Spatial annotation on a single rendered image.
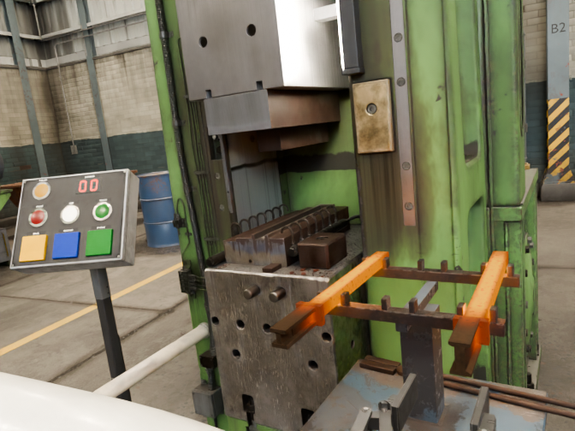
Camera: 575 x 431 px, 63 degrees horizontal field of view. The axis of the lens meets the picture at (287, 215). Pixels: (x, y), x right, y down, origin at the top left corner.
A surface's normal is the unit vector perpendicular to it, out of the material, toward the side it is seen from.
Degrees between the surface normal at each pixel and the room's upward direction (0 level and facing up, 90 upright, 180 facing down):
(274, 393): 90
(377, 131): 90
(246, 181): 90
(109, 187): 60
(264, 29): 90
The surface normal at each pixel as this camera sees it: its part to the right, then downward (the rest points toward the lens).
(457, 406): -0.11, -0.98
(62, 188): -0.13, -0.32
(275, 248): -0.50, 0.22
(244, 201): 0.86, 0.00
